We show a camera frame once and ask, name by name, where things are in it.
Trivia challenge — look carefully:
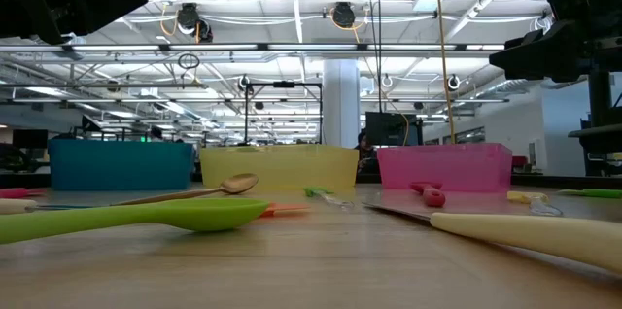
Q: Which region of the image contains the blue plastic bin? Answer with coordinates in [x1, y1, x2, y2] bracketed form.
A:
[47, 138, 196, 191]

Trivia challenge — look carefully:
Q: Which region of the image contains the green silicone spoon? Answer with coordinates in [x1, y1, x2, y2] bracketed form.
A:
[0, 196, 271, 246]

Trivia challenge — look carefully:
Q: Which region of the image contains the black ceiling cable reel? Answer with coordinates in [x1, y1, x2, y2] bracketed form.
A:
[175, 2, 214, 44]
[330, 1, 358, 29]

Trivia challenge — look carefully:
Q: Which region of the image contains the grey side desk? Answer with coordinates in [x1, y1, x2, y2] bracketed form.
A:
[567, 122, 622, 155]

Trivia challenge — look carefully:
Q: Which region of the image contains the long LED light bar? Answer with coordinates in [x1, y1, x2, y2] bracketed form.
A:
[0, 43, 506, 53]

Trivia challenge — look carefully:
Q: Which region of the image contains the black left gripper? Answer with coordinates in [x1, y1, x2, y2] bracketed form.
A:
[0, 0, 149, 46]

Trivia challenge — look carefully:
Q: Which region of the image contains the black monitor mount post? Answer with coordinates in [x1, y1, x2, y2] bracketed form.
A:
[587, 70, 614, 128]

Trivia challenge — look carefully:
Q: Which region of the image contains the cream-handled table knife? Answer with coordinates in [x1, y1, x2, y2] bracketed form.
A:
[362, 199, 622, 275]

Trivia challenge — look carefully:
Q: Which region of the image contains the orange-handled clear plastic fork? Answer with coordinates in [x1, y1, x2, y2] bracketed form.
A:
[259, 202, 311, 218]

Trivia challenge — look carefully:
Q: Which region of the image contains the red silicone spoon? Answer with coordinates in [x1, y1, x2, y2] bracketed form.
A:
[409, 181, 447, 209]
[0, 187, 48, 199]

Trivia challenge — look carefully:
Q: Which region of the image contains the black background monitor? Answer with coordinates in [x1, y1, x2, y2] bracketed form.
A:
[364, 111, 423, 148]

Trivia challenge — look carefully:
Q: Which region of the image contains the white building column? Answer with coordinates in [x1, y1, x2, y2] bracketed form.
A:
[322, 58, 362, 151]

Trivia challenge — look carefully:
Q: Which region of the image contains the black hanging cable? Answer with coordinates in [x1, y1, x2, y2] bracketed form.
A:
[375, 0, 385, 114]
[366, 0, 376, 114]

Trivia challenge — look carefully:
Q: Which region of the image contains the green-handled clear plastic fork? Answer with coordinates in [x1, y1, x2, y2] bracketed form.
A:
[555, 188, 622, 200]
[303, 186, 355, 211]

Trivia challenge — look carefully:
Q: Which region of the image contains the pink translucent plastic bin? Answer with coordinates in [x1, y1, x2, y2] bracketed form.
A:
[376, 142, 514, 193]

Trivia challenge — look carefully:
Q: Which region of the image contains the yellow translucent plastic bin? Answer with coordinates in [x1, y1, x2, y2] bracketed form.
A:
[198, 144, 360, 189]

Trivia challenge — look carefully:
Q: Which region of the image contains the wooden stick utensil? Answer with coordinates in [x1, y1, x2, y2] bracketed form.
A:
[0, 198, 116, 216]

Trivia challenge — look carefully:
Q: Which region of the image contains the gold metal spoon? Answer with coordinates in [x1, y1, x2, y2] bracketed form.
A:
[110, 172, 259, 207]

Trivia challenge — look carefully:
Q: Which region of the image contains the black background frame rig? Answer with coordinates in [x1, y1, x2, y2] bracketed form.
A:
[242, 80, 325, 146]

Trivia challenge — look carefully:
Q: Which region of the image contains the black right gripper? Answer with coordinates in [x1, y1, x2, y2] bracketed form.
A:
[489, 12, 622, 83]

